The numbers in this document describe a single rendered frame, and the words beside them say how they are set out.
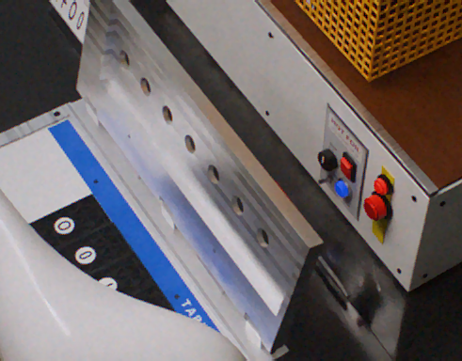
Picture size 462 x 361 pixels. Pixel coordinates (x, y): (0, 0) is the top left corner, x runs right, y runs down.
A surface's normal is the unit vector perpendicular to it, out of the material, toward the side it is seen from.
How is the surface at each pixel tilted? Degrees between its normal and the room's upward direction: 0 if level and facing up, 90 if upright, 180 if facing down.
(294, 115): 90
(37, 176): 0
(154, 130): 76
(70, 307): 14
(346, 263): 0
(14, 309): 54
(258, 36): 90
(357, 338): 0
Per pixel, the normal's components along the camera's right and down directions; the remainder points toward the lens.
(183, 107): -0.80, 0.28
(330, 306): 0.04, -0.58
